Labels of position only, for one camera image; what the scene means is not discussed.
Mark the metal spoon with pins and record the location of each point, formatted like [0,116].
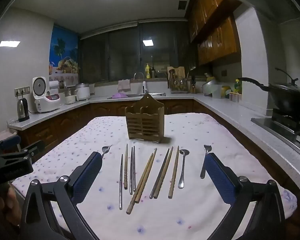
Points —
[182,170]

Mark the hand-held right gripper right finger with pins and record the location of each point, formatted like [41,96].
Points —
[218,177]

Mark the gas stove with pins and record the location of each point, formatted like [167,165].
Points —
[285,127]

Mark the white faucet water filter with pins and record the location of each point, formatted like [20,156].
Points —
[144,87]

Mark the tropical fruit wall poster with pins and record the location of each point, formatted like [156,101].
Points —
[65,50]

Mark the steel electric kettle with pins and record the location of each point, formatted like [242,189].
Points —
[23,110]

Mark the small metal fork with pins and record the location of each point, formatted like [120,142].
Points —
[105,150]

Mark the white open rice cooker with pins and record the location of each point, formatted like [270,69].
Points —
[43,97]

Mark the paper towel roll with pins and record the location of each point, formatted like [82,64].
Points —
[54,85]

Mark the white round rice cooker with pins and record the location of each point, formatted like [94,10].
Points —
[83,92]

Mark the metal chopstick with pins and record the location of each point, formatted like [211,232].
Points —
[120,180]
[131,172]
[160,172]
[134,170]

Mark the black wok with lid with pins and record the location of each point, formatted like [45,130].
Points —
[290,97]

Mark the green drink bottle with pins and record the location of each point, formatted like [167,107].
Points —
[237,87]

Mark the row of spice jars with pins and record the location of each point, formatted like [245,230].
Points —
[235,97]

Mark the wooden upper cabinets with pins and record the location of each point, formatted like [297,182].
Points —
[215,35]

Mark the metal mixing bowl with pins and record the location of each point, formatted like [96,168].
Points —
[207,87]

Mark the knife block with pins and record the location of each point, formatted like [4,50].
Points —
[193,85]

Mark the ceiling vent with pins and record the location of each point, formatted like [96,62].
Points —
[182,5]

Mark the wooden utensil holder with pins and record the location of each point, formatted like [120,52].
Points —
[145,122]

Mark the small white cooking pot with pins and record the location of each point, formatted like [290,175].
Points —
[70,97]

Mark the dish rack with utensils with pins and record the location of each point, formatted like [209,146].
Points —
[178,85]

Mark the steel kitchen sink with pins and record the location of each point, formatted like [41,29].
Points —
[155,94]

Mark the dark glass bottle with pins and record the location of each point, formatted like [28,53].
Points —
[153,73]

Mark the white kitchen countertop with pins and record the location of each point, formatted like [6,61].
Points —
[215,105]

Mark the steel kitchen faucet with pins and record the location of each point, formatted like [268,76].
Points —
[139,73]

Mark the yellow bowl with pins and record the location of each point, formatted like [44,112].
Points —
[226,91]

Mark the metal spork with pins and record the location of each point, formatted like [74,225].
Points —
[205,160]

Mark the yellow bottle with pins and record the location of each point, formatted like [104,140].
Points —
[148,71]

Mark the purple plastic basin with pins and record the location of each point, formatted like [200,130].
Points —
[119,95]

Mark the wooden cutting board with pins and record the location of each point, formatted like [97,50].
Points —
[180,71]

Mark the person's left hand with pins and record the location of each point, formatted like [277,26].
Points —
[11,205]

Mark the dark kitchen window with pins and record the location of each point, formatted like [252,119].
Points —
[120,52]

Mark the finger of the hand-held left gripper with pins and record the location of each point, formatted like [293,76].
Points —
[11,142]
[35,148]

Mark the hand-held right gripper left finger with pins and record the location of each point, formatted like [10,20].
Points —
[90,172]

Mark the wall socket strip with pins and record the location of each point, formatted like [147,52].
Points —
[22,91]

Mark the pink dish cloth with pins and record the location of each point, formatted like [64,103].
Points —
[124,85]

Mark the white floral tablecloth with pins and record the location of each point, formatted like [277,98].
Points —
[185,217]

